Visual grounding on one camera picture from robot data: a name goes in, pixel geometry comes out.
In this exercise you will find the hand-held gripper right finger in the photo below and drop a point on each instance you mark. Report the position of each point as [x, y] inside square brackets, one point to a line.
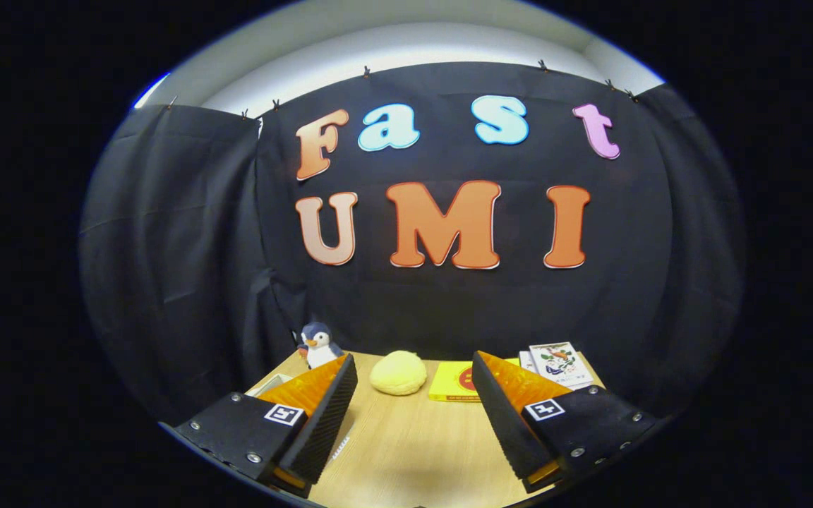
[502, 427]

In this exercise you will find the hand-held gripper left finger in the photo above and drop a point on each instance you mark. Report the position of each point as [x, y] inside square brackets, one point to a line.
[325, 430]

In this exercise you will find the brown fabric storage box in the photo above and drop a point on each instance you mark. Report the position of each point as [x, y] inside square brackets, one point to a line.
[269, 384]

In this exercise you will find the white dotted strip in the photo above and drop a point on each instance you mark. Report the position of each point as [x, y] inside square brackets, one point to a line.
[341, 448]

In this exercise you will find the yellow book with red circle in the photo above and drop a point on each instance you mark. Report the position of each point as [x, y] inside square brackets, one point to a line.
[452, 381]

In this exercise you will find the penguin plush toy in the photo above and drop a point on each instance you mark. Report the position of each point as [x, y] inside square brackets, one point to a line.
[320, 349]

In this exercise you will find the white illustrated book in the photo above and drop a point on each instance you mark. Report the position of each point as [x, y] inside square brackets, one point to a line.
[558, 360]

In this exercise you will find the yellow bun plush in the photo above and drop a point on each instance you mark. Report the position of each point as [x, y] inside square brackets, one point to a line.
[398, 374]

